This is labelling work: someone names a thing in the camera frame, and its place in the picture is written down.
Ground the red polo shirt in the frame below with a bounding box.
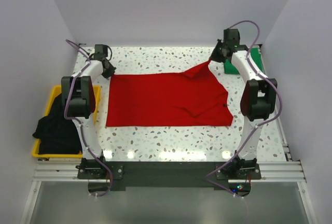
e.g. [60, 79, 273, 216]
[106, 61, 233, 127]

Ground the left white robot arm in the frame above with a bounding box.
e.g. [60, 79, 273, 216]
[61, 44, 116, 160]

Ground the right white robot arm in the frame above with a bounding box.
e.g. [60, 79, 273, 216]
[211, 29, 278, 161]

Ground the folded green t shirt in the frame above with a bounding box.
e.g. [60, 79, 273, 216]
[224, 48, 264, 75]

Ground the yellow plastic bin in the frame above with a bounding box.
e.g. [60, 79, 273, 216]
[31, 85, 101, 159]

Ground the black t shirt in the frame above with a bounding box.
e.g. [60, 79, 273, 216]
[32, 94, 82, 155]

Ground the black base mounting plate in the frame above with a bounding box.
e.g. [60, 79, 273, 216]
[76, 159, 261, 193]

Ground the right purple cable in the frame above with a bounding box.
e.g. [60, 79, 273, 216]
[205, 20, 283, 191]

